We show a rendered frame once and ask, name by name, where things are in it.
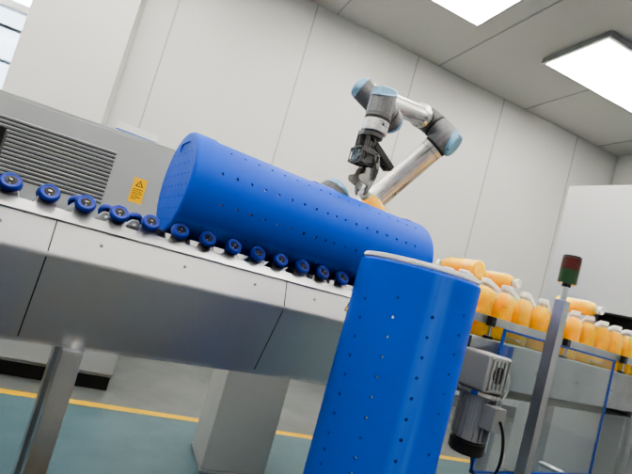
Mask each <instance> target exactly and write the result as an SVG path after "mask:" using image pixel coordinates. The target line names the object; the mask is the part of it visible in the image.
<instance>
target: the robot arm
mask: <svg viewBox="0 0 632 474"><path fill-rule="evenodd" d="M351 94H352V96H353V97H354V99H355V100H356V101H357V102H358V103H359V104H360V105H361V106H362V107H363V108H364V109H365V110H366V114H365V118H364V120H363V123H362V127H361V130H359V131H358V134H357V137H356V141H355V146H354V147H351V150H350V153H349V157H348V160H347V162H349V163H351V164H353V165H355V166H358V169H357V170H356V171H355V174H350V175H349V176H348V181H349V182H350V183H352V184H353V185H354V186H355V195H356V196H357V192H358V191H359V190H360V189H361V187H362V185H363V183H364V184H365V185H366V186H365V189H364V193H363V195H364V196H365V195H366V194H367V193H368V192H369V191H370V192H371V195H375V196H377V197H378V198H379V199H380V200H381V201H382V203H383V204H384V206H385V205H386V204H387V203H388V202H389V201H391V200H392V199H393V198H394V197H395V196H397V195H398V194H399V193H400V192H401V191H402V190H403V189H404V188H405V187H406V186H407V185H408V184H410V183H411V182H412V181H413V180H414V179H416V178H417V177H418V176H419V175H420V174H422V173H423V172H424V171H425V170H426V169H427V168H429V167H430V166H431V165H432V164H433V163H435V162H436V161H437V160H438V159H439V158H441V157H442V156H444V155H445V156H450V155H452V154H453V153H454V152H455V151H456V150H457V149H458V148H459V146H460V145H461V143H462V140H463V136H462V135H461V134H460V133H459V131H458V130H457V129H456V128H455V127H454V126H453V125H452V124H451V123H450V122H449V121H448V120H447V119H446V118H445V117H444V116H443V115H442V114H441V113H439V112H438V111H437V110H436V109H434V108H433V107H432V106H430V105H429V104H428V103H415V102H412V101H410V100H408V99H406V98H404V97H402V96H400V95H398V92H397V90H396V89H394V88H392V87H387V86H377V85H376V84H375V83H374V82H373V81H372V80H371V79H370V78H369V77H363V78H361V79H359V80H358V81H357V82H356V83H355V84H354V86H353V88H352V91H351ZM403 120H407V121H410V123H411V124H412V125H413V126H414V127H416V128H418V129H420V130H421V131H422V132H423V133H425V134H426V136H427V137H426V138H425V140H424V141H423V142H422V143H421V144H419V145H418V146H417V147H416V148H415V149H414V150H412V151H411V152H410V153H409V154H408V155H407V156H405V157H404V158H403V159H402V160H401V161H400V162H399V163H398V164H397V165H395V166H394V165H393V164H392V163H391V161H390V160H389V158H388V157H387V155H386V153H385V152H384V150H383V149H382V147H381V146H380V144H379V142H382V141H383V138H385V137H386V136H387V134H393V133H395V132H397V131H398V130H400V128H401V127H402V125H403ZM351 152H352V155H351ZM350 155H351V159H350ZM380 167H381V169H382V170H383V171H388V173H387V174H386V175H384V176H383V177H382V178H381V179H380V180H379V181H378V182H376V183H375V184H373V183H374V181H375V179H376V177H377V174H378V172H379V168H380ZM321 184H323V185H326V186H328V187H330V188H333V189H335V190H336V191H337V192H339V193H342V194H344V195H346V196H348V197H349V196H350V195H349V194H348V193H349V192H348V190H347V188H346V186H345V185H344V184H343V183H342V182H341V181H340V180H339V179H337V178H331V179H328V180H325V181H324V182H321Z"/></svg>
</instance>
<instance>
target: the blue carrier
mask: <svg viewBox="0 0 632 474"><path fill-rule="evenodd" d="M222 174H223V175H222ZM237 180H238V181H237ZM251 185H252V186H251ZM221 204H222V206H220V205H221ZM304 205H305V206H304ZM235 210H237V211H235ZM156 216H157V217H158V218H159V220H160V227H159V230H160V231H162V232H165V233H168V234H171V228H172V226H173V225H174V224H177V223H182V224H184V225H185V226H186V227H187V228H188V229H189V235H188V237H187V238H186V239H188V240H192V241H195V242H199V239H198V238H199V235H200V234H201V233H202V232H203V231H209V232H211V233H212V234H213V235H214V236H215V238H216V243H215V245H214V247H218V248H221V249H226V248H225V244H226V242H227V241H228V240H230V239H235V240H237V241H238V242H239V243H240V244H241V246H242V250H241V252H240V253H239V254H242V255H245V256H248V257H249V256H250V250H251V248H252V247H254V246H259V247H261V248H262V249H263V250H264V252H265V259H264V261H268V262H271V263H273V257H274V256H275V254H277V253H282V254H284V255H285V256H286V257H287V259H288V265H287V266H286V267H288V268H291V269H294V268H295V263H296V262H297V261H299V260H304V261H306V262H307V263H308V266H309V271H308V274H311V275H315V274H316V269H317V267H319V266H324V267H326V268H327V269H328V271H329V278H328V279H330V280H334V281H335V275H336V273H338V272H343V273H345V274H346V275H347V276H348V278H349V281H348V283H347V285H351V286H353V285H354V280H355V279H356V274H357V271H358V267H359V264H360V261H361V258H362V257H363V256H365V255H364V253H365V251H367V250H371V251H379V252H385V253H389V254H394V255H399V256H404V257H407V258H411V259H415V260H419V261H426V262H429V263H433V259H434V245H433V241H432V238H431V236H430V234H429V232H428V231H427V229H426V228H424V227H423V226H422V225H420V224H418V223H415V222H413V221H410V220H408V219H405V218H400V217H399V216H396V215H394V214H391V213H387V212H385V211H383V210H380V209H378V208H375V207H373V206H371V205H369V204H367V203H364V202H362V201H359V200H357V199H354V198H352V197H348V196H346V195H344V194H342V193H339V192H337V191H336V190H335V189H333V188H330V187H328V186H326V185H323V184H321V183H318V182H315V181H310V180H307V179H305V178H302V177H300V176H298V175H295V174H293V173H291V172H289V171H286V170H284V169H282V168H279V167H277V166H273V165H270V164H268V163H265V162H263V161H262V160H259V159H257V158H254V157H252V156H249V155H247V154H245V153H242V152H240V151H237V150H234V149H232V148H230V147H227V146H225V145H222V144H220V143H218V142H217V141H216V140H214V139H211V138H210V137H208V136H205V135H203V134H199V133H196V132H193V133H190V134H188V135H187V136H186V137H185V138H184V139H183V141H182V142H181V144H180V145H179V146H178V148H177V149H176V151H175V153H174V155H173V157H172V159H171V161H170V164H169V166H168V169H167V171H166V175H165V178H164V181H163V184H162V187H161V191H160V195H159V199H158V204H157V212H156ZM263 219H265V220H263ZM303 232H304V233H303ZM315 236H316V237H315ZM314 237H315V238H314ZM333 243H334V244H333Z"/></svg>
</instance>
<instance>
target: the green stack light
mask: <svg viewBox="0 0 632 474"><path fill-rule="evenodd" d="M578 277H579V271H576V270H573V269H568V268H560V270H559V274H558V278H557V282H559V283H567V284H571V286H576V285H577V281H578Z"/></svg>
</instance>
